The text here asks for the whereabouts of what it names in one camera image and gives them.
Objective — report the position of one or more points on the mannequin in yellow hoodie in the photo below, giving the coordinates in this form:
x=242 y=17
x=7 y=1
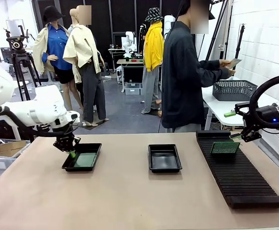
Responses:
x=152 y=48

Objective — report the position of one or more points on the person in black coat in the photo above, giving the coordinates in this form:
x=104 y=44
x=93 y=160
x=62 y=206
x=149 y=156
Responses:
x=177 y=72

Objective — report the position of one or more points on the person's left forearm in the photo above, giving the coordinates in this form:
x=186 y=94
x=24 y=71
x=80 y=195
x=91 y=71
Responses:
x=209 y=64

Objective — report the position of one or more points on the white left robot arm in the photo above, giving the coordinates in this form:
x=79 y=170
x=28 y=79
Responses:
x=41 y=105

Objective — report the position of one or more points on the black light stand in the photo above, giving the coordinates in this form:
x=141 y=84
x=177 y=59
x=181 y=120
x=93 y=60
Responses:
x=237 y=48

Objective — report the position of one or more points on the grey mesh basket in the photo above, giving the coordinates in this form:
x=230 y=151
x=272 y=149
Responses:
x=232 y=89

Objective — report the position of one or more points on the patterned bucket hat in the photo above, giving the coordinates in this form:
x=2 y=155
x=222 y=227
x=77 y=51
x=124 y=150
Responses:
x=154 y=14

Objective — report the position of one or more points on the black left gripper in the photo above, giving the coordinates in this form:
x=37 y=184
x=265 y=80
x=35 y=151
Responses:
x=66 y=141

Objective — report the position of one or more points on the mannequin in cream jacket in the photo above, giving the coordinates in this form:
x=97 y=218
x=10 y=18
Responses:
x=81 y=48

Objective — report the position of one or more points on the black brimmed hat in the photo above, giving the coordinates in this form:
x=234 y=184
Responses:
x=52 y=13

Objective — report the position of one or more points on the person's left hand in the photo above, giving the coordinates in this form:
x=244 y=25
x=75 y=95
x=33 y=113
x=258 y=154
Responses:
x=225 y=63

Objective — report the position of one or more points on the black slotted board rack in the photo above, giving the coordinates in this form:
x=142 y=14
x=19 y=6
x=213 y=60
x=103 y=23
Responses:
x=244 y=182

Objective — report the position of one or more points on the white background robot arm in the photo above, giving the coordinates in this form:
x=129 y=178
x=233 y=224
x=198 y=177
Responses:
x=129 y=38

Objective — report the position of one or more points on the black cabinet under table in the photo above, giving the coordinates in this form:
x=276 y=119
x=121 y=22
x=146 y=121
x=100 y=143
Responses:
x=133 y=74

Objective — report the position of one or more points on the black slanted pole stand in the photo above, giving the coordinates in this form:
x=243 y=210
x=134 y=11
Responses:
x=221 y=36

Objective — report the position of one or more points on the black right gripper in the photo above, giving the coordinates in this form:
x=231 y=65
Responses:
x=269 y=115

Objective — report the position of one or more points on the background work table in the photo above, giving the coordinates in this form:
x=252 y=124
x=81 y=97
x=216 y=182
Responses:
x=129 y=61

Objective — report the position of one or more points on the black equipment bag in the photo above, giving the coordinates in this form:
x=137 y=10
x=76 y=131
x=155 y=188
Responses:
x=0 y=129

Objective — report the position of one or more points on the black plastic ESD tray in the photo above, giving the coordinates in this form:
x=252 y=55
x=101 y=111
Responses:
x=95 y=146
x=164 y=163

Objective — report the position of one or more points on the person's right hand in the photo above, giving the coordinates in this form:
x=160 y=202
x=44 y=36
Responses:
x=230 y=72

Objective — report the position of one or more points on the person's right forearm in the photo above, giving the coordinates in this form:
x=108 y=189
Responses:
x=215 y=76

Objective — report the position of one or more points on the clear storage bin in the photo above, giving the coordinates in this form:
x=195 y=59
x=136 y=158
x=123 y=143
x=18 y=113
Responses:
x=132 y=91

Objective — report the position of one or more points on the grey circuit board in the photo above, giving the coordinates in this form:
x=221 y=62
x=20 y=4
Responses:
x=236 y=61

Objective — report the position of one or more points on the black camera tripod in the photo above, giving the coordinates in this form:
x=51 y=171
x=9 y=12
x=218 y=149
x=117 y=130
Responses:
x=19 y=57

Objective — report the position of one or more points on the brown cardboard box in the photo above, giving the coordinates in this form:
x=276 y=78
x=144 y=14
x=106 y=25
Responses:
x=10 y=146

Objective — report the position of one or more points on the white side table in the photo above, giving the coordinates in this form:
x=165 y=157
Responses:
x=225 y=107

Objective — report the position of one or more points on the mannequin in blue shirt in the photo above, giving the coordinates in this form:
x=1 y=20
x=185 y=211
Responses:
x=56 y=48

